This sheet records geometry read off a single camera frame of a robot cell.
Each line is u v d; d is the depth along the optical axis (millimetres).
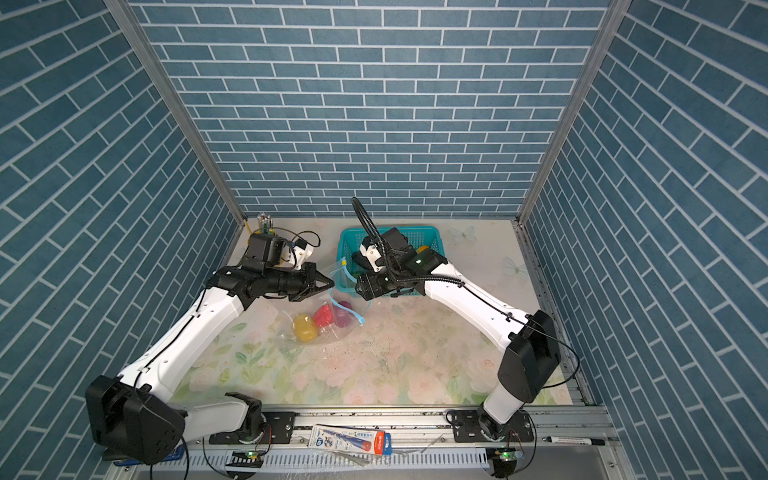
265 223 968
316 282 693
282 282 642
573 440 722
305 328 866
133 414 384
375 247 706
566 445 721
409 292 629
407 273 553
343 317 823
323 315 864
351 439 710
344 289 845
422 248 591
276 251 622
